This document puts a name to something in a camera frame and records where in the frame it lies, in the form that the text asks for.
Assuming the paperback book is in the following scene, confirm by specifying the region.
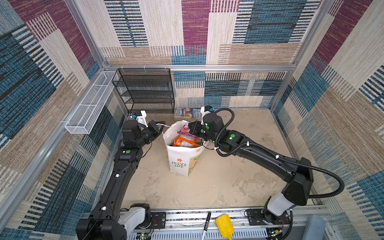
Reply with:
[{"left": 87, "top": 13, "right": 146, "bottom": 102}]
[{"left": 174, "top": 107, "right": 201, "bottom": 121}]

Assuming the white wire mesh basket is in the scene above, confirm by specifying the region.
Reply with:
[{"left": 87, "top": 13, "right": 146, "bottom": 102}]
[{"left": 65, "top": 71, "right": 115, "bottom": 135}]

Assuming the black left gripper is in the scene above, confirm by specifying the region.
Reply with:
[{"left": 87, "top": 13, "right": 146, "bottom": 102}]
[{"left": 135, "top": 120, "right": 164, "bottom": 149}]

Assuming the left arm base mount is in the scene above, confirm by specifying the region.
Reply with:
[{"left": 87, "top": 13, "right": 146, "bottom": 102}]
[{"left": 143, "top": 212, "right": 167, "bottom": 230}]

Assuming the black marker pen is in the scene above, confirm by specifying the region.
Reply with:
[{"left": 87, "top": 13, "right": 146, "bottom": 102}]
[{"left": 201, "top": 212, "right": 212, "bottom": 240}]

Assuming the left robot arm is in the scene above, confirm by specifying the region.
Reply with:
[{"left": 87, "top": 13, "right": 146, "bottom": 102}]
[{"left": 76, "top": 119, "right": 165, "bottom": 240}]

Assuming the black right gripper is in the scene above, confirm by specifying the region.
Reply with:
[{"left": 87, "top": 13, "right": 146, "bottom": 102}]
[{"left": 187, "top": 120, "right": 218, "bottom": 144}]

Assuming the purple snack packet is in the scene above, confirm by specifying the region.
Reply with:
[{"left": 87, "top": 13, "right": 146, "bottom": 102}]
[{"left": 178, "top": 124, "right": 192, "bottom": 136}]

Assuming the black wire shelf rack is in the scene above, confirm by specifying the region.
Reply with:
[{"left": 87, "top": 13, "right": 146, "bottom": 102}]
[{"left": 112, "top": 68, "right": 175, "bottom": 114}]

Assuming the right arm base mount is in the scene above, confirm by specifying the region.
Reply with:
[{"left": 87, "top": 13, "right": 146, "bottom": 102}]
[{"left": 244, "top": 208, "right": 291, "bottom": 226}]

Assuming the grey blue padded stool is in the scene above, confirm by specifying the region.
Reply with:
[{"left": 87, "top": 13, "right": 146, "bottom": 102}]
[{"left": 302, "top": 215, "right": 326, "bottom": 240}]

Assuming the white paper bag with illustration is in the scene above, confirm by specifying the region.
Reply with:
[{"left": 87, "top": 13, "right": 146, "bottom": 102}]
[{"left": 163, "top": 121, "right": 205, "bottom": 177}]

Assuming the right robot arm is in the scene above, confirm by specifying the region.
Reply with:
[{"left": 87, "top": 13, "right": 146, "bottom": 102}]
[{"left": 188, "top": 106, "right": 345, "bottom": 225}]

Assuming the yellow plastic scoop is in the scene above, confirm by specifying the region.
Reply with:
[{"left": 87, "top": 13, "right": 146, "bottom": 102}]
[{"left": 216, "top": 214, "right": 234, "bottom": 240}]

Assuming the orange snack packet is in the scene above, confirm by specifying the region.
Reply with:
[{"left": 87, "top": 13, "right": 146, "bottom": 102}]
[{"left": 173, "top": 135, "right": 203, "bottom": 148}]

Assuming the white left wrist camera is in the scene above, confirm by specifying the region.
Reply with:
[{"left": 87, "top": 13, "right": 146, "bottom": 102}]
[{"left": 130, "top": 111, "right": 148, "bottom": 128}]

